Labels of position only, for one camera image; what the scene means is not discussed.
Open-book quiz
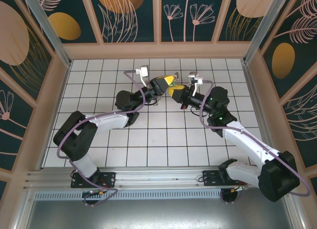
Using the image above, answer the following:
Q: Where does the metal keyring with chain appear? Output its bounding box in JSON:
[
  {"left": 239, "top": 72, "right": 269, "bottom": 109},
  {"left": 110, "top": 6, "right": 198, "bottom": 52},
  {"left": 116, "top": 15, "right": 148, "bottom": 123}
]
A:
[{"left": 145, "top": 71, "right": 180, "bottom": 107}]

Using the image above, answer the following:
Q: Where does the small circuit board with LEDs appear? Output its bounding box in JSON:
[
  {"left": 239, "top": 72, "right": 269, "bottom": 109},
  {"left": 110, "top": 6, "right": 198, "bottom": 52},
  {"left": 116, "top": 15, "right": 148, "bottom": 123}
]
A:
[{"left": 82, "top": 189, "right": 106, "bottom": 198}]

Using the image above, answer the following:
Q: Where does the sheet metal panel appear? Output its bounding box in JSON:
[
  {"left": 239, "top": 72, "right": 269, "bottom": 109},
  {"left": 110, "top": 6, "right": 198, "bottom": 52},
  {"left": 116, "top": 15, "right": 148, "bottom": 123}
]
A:
[{"left": 14, "top": 198, "right": 308, "bottom": 229}]

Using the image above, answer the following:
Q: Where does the aluminium side rail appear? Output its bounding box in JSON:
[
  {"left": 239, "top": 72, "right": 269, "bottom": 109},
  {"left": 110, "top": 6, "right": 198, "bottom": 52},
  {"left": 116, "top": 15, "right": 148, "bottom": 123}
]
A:
[{"left": 241, "top": 62, "right": 282, "bottom": 167}]

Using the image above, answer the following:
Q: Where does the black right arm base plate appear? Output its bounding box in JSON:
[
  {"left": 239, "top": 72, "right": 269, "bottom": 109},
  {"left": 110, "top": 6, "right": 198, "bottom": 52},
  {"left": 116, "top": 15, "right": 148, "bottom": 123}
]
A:
[{"left": 202, "top": 170, "right": 248, "bottom": 187}]

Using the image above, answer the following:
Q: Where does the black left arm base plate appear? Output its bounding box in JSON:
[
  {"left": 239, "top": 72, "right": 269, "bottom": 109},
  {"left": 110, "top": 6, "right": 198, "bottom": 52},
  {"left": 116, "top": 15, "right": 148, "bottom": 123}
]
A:
[{"left": 70, "top": 172, "right": 117, "bottom": 189}]

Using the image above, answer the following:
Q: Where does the aluminium frame post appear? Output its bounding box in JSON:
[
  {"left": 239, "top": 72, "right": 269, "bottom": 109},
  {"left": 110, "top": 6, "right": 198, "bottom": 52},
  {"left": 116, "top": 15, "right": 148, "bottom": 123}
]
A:
[
  {"left": 243, "top": 0, "right": 290, "bottom": 64},
  {"left": 19, "top": 0, "right": 73, "bottom": 68}
]

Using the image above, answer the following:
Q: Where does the aluminium mounting rail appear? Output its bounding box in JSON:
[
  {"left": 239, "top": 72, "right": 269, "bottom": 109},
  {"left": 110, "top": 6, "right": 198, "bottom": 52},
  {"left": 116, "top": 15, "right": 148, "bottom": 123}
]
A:
[{"left": 23, "top": 166, "right": 294, "bottom": 191}]

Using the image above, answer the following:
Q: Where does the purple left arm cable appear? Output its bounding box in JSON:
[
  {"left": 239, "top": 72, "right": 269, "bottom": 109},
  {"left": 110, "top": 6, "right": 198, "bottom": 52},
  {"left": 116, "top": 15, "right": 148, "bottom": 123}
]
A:
[{"left": 56, "top": 69, "right": 147, "bottom": 207}]

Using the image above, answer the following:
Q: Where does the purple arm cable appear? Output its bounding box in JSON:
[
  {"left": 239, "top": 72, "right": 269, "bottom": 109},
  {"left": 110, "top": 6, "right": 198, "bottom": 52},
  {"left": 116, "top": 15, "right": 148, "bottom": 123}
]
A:
[
  {"left": 199, "top": 80, "right": 312, "bottom": 205},
  {"left": 56, "top": 69, "right": 147, "bottom": 207}
]

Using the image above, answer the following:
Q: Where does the perforated metal cable tray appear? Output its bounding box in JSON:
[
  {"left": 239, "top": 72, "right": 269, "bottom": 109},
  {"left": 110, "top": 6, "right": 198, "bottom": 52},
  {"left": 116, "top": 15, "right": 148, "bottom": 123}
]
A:
[{"left": 32, "top": 190, "right": 287, "bottom": 200}]

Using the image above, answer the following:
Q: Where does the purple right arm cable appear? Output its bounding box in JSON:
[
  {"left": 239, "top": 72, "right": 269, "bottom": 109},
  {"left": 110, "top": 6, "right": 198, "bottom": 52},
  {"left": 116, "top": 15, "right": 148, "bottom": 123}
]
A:
[{"left": 199, "top": 80, "right": 312, "bottom": 205}]

